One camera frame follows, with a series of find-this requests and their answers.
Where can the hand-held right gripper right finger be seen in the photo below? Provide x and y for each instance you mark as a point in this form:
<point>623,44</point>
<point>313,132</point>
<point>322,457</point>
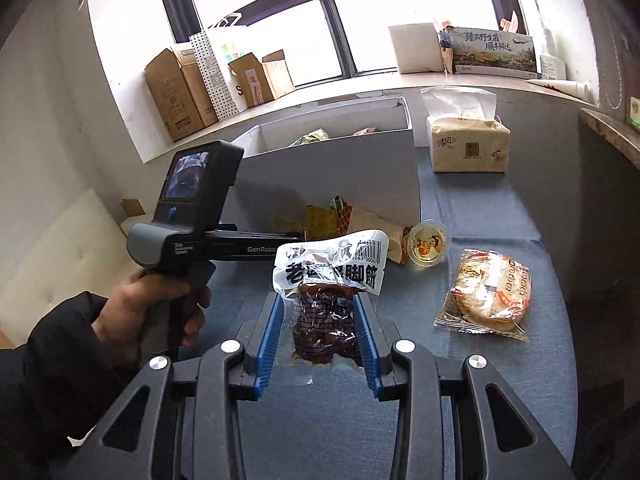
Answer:
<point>370,350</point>

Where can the white storage box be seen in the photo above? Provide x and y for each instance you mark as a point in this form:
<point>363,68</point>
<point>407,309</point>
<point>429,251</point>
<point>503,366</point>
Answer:
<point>325,180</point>

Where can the cardboard scrap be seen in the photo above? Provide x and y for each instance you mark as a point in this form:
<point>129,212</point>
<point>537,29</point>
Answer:
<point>132,208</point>

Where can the white sofa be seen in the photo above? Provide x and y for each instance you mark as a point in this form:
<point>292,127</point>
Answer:
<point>75,260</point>

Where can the white clear meat snack packet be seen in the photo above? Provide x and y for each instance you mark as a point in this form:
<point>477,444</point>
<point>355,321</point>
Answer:
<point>325,270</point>

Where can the beige snack packet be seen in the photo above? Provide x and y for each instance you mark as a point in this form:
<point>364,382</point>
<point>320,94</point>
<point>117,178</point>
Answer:
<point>380,232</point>

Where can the grey stitched curtain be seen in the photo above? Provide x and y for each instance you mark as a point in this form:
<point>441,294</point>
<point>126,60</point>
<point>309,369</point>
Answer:
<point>600,35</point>

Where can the black framed window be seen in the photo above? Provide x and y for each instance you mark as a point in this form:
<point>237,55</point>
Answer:
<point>400,10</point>

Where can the green white carton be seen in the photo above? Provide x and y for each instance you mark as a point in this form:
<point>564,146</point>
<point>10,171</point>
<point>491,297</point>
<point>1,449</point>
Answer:
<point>634,115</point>

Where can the blue tablecloth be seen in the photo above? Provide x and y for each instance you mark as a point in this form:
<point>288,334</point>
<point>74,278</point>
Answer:
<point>475,385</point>

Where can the brown stone shelf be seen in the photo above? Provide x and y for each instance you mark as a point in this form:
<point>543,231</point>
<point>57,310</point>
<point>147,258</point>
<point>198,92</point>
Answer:
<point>615,135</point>

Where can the yellow jelly cup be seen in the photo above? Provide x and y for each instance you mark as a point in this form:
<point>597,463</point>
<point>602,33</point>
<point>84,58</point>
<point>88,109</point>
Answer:
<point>426,245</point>

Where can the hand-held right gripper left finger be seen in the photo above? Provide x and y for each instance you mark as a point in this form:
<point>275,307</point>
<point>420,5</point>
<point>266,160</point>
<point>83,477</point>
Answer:
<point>267,345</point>

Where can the person's left forearm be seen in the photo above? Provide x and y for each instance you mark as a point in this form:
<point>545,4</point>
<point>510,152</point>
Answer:
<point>50,385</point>

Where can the green seaweed packet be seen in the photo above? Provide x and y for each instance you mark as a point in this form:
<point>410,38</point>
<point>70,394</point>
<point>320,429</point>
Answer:
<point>311,138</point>

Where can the landscape printed gift box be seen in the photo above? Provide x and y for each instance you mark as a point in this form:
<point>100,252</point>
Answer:
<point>490,55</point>

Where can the polka dot paper bag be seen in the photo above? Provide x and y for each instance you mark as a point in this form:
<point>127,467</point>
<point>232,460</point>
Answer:
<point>212,75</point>

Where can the pink plastic piece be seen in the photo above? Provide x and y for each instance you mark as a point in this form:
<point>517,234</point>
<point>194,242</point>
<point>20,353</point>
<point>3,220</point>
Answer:
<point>442,22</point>
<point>510,22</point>

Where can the person's left hand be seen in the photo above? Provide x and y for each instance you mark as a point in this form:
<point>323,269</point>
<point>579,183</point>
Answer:
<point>130,310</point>

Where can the small open cardboard box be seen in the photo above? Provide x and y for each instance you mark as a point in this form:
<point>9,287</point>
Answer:
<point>255,80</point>

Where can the white tube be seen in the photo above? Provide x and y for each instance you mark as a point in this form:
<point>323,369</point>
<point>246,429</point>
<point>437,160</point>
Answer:
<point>560,89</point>

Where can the clear orange bread packet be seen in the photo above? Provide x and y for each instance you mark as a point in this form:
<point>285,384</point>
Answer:
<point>485,295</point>

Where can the white bottle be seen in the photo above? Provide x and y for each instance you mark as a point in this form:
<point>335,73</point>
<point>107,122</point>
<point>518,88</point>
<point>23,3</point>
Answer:
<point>552,67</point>

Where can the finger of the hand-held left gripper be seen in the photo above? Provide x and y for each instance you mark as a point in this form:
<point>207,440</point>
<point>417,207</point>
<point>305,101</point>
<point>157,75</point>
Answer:
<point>292,238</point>

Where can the plain white box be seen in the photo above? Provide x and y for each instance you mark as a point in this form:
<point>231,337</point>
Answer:
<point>415,50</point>

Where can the large cardboard box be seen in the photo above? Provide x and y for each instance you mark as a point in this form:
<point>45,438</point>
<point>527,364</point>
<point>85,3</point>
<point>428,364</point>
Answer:
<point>175,95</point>

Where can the yellow tissue pack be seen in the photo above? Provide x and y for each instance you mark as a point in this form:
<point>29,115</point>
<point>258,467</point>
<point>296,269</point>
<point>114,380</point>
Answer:
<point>470,145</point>

